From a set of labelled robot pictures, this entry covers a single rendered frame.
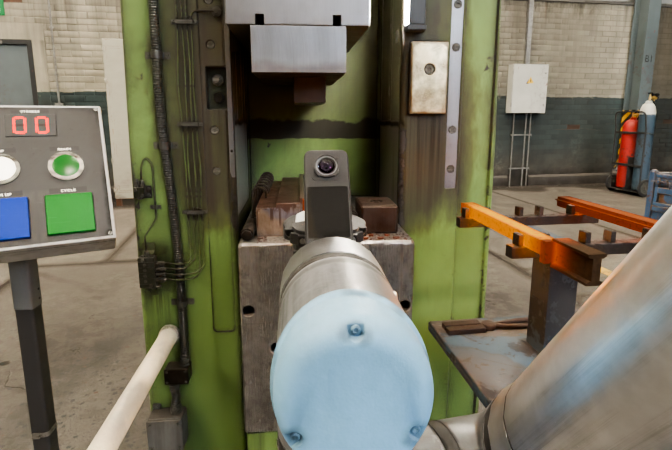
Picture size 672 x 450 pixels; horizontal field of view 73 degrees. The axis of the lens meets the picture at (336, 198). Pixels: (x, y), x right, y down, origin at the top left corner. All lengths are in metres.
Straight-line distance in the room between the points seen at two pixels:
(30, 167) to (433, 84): 0.87
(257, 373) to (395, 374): 0.85
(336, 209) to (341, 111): 1.06
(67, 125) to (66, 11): 6.38
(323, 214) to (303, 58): 0.61
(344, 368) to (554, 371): 0.11
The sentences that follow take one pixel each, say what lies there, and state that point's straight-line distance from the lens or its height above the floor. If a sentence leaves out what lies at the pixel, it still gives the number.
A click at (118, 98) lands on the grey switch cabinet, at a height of 1.38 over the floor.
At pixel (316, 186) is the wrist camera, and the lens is 0.45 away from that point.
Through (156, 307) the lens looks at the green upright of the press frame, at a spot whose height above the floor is 0.69.
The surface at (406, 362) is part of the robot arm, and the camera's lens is 0.26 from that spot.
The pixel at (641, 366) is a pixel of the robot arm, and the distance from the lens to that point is 0.24.
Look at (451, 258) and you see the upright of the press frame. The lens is 1.27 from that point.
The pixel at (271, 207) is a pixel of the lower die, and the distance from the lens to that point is 1.03.
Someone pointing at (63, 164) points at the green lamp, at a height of 1.09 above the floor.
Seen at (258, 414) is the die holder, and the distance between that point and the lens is 1.16.
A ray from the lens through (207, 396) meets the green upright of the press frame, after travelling 1.39.
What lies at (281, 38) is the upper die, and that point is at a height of 1.34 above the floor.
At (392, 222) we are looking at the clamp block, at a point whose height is 0.94.
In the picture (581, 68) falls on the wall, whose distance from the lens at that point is 8.79.
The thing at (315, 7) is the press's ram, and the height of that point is 1.40.
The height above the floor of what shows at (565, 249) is 0.99.
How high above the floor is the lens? 1.18
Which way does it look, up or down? 10 degrees down
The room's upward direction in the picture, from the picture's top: straight up
